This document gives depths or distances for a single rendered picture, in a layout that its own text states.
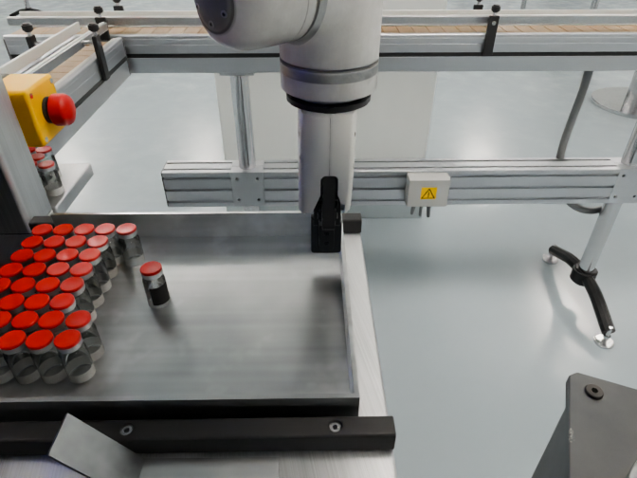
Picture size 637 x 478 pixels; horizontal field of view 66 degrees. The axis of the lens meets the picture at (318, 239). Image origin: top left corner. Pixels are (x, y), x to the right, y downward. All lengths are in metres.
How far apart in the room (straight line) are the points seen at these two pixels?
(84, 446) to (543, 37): 1.29
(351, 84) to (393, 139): 1.67
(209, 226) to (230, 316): 0.14
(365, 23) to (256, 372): 0.30
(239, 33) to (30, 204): 0.41
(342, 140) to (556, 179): 1.26
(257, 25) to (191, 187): 1.19
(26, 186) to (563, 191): 1.42
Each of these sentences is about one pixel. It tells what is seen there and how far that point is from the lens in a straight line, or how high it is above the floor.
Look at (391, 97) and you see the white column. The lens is 2.00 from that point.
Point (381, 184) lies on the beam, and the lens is 1.48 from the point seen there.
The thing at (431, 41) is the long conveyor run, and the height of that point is 0.92.
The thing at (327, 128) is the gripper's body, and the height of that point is 1.06.
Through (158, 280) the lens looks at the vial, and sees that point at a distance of 0.50.
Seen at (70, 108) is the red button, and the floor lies 1.00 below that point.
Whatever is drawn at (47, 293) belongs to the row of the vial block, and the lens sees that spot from 0.51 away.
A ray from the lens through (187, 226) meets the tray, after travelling 0.60.
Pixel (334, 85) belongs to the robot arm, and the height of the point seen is 1.10.
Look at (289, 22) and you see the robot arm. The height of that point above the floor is 1.15.
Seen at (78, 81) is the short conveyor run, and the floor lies 0.92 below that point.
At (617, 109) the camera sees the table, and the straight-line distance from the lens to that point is 3.89.
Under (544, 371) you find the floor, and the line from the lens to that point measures 1.73.
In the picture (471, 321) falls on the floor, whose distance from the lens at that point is 1.80.
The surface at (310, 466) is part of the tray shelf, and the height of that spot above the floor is 0.88.
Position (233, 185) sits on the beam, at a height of 0.51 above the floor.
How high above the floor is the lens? 1.23
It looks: 36 degrees down
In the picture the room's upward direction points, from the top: straight up
